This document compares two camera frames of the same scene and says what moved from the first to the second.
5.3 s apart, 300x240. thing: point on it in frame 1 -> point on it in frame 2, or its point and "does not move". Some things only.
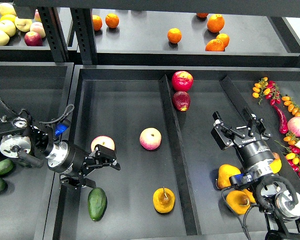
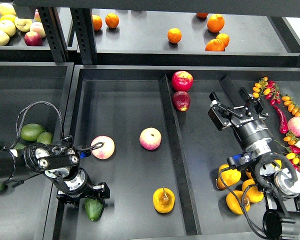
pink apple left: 103,140 does not move
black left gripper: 65,157 -> 79,185
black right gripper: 253,150 -> 248,129
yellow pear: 164,200 does not move
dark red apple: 181,100 does not move
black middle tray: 168,185 does not move
